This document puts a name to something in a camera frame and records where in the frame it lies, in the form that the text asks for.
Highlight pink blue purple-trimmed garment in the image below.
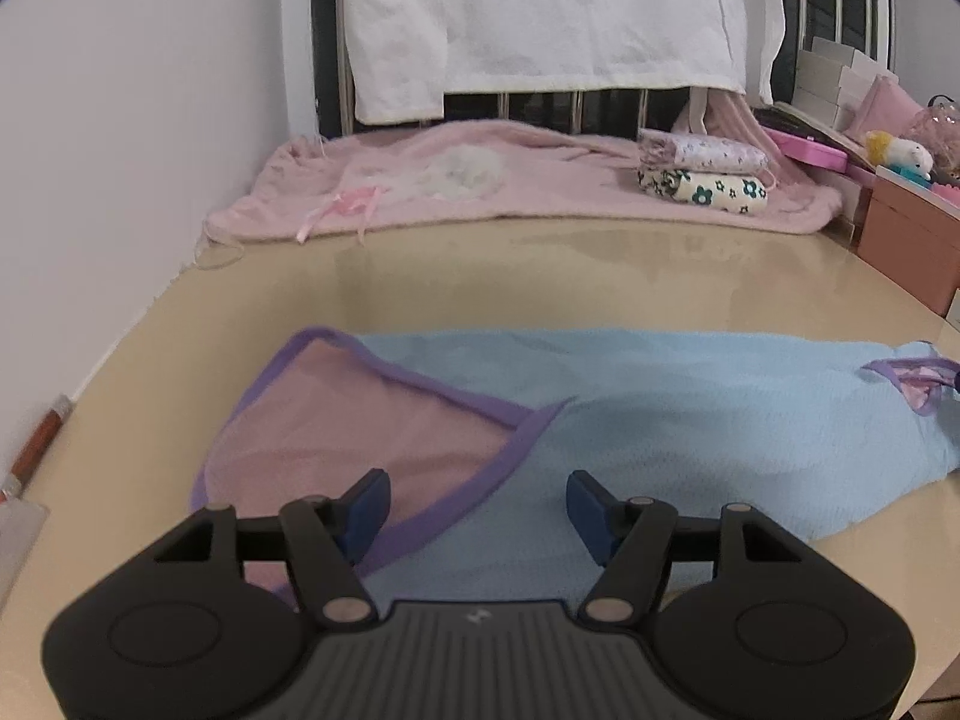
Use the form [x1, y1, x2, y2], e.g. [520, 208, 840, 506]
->
[192, 327, 958, 605]

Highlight salmon pink storage box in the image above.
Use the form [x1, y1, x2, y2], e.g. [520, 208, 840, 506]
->
[857, 169, 958, 317]

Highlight white yellow plush toy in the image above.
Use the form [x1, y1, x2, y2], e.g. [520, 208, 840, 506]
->
[864, 130, 934, 182]

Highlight clear bag pink contents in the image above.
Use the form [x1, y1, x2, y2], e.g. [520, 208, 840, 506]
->
[913, 94, 958, 185]

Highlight pink flat case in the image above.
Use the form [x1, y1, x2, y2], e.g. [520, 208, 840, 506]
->
[763, 127, 848, 174]

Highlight pink cushion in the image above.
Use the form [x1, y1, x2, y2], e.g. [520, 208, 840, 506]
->
[846, 75, 924, 145]

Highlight folded green flower cloth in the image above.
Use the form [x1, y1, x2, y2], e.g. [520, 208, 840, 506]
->
[638, 169, 768, 215]

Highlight stack of white boxes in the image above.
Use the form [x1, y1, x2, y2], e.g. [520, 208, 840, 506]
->
[791, 37, 889, 130]

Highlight folded pink floral cloth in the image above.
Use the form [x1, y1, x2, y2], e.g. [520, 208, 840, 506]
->
[636, 130, 770, 176]

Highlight metal railing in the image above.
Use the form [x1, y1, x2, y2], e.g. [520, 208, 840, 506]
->
[309, 0, 896, 138]

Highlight pink fleece blanket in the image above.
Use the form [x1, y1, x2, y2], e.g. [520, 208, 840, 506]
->
[203, 89, 841, 244]

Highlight white hanging towel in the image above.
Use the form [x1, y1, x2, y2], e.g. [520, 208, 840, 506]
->
[343, 0, 786, 125]

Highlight cleaver with wooden handle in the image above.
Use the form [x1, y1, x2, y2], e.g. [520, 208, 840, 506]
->
[0, 393, 77, 602]

